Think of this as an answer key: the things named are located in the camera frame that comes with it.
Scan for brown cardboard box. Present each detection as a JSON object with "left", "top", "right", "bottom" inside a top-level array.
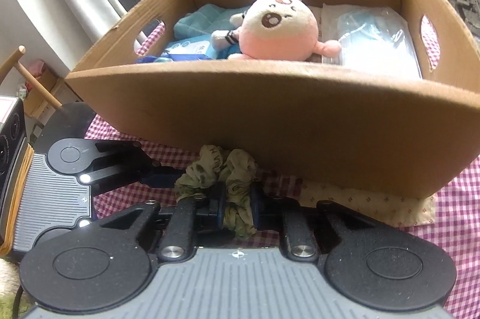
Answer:
[{"left": 67, "top": 0, "right": 479, "bottom": 198}]

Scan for green fabric scrunchie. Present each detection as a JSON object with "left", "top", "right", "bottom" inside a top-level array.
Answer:
[{"left": 174, "top": 145, "right": 257, "bottom": 240}]

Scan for pink round plush toy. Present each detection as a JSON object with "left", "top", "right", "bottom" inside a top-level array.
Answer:
[{"left": 211, "top": 0, "right": 342, "bottom": 61}]

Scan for teal towel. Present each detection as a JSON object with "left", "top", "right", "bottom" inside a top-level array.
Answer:
[{"left": 173, "top": 4, "right": 249, "bottom": 40}]

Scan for clear bag blue masks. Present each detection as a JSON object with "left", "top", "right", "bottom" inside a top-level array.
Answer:
[{"left": 321, "top": 4, "right": 422, "bottom": 80}]

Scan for pink checkered tablecloth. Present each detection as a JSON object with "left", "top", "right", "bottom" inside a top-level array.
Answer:
[{"left": 84, "top": 14, "right": 480, "bottom": 319}]

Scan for blue face mask pack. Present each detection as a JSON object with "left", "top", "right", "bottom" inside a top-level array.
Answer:
[{"left": 160, "top": 35, "right": 221, "bottom": 62}]

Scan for dark blue wipes pack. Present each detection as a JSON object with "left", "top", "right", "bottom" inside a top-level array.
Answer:
[{"left": 136, "top": 55, "right": 173, "bottom": 64}]

